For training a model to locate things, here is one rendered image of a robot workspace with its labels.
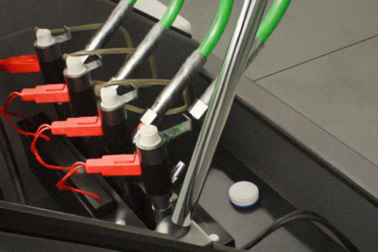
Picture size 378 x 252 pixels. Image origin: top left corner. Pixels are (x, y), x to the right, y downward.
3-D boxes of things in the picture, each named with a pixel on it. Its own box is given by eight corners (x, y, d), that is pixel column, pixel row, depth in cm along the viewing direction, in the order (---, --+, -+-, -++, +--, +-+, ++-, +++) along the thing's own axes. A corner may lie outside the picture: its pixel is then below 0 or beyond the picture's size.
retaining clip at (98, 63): (98, 61, 82) (95, 52, 82) (105, 67, 81) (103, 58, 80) (71, 72, 81) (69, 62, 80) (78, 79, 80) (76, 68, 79)
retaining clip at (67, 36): (67, 34, 88) (64, 25, 87) (73, 39, 87) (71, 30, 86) (41, 44, 87) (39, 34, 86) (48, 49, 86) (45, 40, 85)
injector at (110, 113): (172, 241, 87) (147, 94, 75) (136, 261, 85) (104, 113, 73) (161, 227, 89) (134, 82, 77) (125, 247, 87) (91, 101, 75)
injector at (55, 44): (110, 171, 99) (79, 35, 86) (76, 188, 97) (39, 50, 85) (100, 161, 101) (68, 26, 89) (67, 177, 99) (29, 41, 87)
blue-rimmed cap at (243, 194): (265, 199, 100) (264, 191, 99) (241, 213, 98) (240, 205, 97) (247, 184, 103) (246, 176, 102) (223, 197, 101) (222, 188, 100)
